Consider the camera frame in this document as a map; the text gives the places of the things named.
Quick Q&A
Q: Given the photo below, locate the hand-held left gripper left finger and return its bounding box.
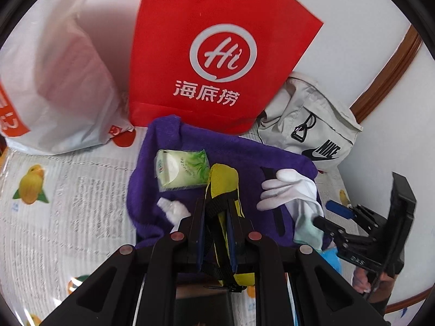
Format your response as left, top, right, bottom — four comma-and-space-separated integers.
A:
41, 199, 208, 326

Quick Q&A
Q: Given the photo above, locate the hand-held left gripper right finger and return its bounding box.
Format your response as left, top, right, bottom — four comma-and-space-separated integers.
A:
226, 199, 388, 326

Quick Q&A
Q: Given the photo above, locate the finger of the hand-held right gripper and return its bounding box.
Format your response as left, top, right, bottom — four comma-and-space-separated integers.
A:
313, 215, 348, 243
325, 201, 361, 222

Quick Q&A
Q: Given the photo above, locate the blue tissue pack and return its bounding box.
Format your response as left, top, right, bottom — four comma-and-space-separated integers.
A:
319, 248, 342, 273

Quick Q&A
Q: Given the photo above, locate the yellow zip pouch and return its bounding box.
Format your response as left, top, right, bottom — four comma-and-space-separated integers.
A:
204, 164, 257, 293

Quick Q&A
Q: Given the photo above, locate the black strap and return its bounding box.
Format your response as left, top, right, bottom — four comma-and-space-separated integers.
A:
260, 167, 287, 236

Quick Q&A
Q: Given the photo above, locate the small green tissue pack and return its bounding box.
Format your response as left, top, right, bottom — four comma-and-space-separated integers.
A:
155, 149, 210, 192

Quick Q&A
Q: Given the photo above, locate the fruit print tablecloth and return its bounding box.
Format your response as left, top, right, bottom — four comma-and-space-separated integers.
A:
0, 126, 408, 326

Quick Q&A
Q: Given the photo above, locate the grey waist bag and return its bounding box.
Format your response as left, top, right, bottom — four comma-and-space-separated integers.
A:
255, 73, 363, 170

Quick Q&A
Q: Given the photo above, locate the person's right hand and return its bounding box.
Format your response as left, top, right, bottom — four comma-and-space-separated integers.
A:
352, 268, 395, 304

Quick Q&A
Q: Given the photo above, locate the brown wooden door frame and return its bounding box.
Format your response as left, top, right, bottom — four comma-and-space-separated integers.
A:
350, 25, 424, 123

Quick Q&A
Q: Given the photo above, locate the mint green cloth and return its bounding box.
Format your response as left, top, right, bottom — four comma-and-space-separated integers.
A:
293, 193, 324, 249

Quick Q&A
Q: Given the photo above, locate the purple towel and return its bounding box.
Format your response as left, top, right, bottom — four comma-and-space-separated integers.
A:
127, 115, 332, 252

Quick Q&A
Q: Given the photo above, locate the white plastic shopping bag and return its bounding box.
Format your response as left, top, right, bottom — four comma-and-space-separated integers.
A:
0, 0, 136, 157

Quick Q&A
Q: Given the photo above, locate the red paper bag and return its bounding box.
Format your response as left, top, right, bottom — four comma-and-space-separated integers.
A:
128, 0, 324, 136

